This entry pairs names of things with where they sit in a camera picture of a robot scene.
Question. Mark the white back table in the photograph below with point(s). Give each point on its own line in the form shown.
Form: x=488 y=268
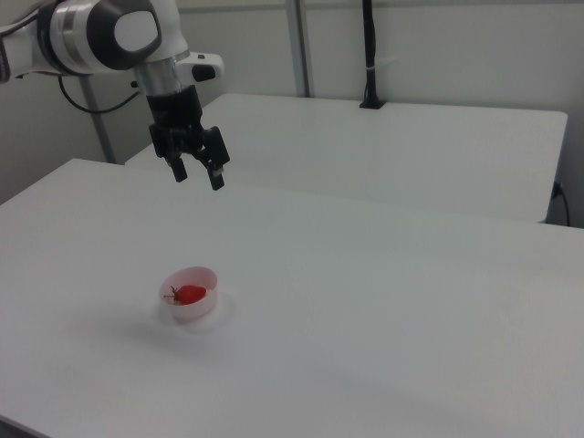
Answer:
x=388 y=150

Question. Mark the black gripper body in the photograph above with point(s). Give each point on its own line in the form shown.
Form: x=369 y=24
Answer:
x=175 y=116

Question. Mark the red strawberry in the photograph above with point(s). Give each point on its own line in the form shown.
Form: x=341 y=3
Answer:
x=189 y=294

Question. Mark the black camera stand pole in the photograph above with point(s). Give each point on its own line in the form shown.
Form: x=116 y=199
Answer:
x=370 y=55

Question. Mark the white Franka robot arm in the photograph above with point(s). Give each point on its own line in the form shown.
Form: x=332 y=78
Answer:
x=91 y=36

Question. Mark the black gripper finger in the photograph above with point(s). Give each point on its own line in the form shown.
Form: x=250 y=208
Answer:
x=178 y=169
x=217 y=178

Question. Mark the white plastic bowl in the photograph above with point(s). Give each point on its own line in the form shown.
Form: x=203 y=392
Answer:
x=190 y=293

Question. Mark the grey wall partition post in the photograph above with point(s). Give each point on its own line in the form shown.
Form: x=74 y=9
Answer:
x=98 y=123
x=299 y=45

